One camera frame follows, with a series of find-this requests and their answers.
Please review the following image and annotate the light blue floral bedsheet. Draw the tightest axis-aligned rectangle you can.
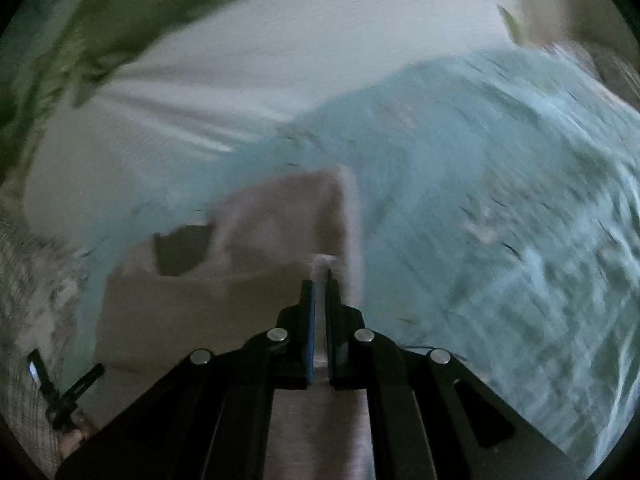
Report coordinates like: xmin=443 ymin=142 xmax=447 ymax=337
xmin=87 ymin=48 xmax=639 ymax=477

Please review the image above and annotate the person's left hand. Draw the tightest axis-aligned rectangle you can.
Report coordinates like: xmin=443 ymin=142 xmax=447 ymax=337
xmin=58 ymin=410 xmax=98 ymax=460

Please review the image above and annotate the green leaf patterned fabric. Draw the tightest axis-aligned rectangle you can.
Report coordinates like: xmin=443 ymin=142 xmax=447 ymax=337
xmin=0 ymin=0 xmax=402 ymax=181

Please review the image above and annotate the plaid checked blanket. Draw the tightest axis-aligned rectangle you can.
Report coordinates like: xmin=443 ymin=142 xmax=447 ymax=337
xmin=1 ymin=195 xmax=87 ymax=479

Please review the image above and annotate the mauve knit sweater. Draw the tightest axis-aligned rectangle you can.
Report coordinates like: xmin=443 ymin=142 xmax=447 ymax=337
xmin=84 ymin=167 xmax=374 ymax=479

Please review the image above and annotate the white striped pillow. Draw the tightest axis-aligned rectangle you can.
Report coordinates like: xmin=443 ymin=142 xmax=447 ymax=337
xmin=22 ymin=0 xmax=511 ymax=242

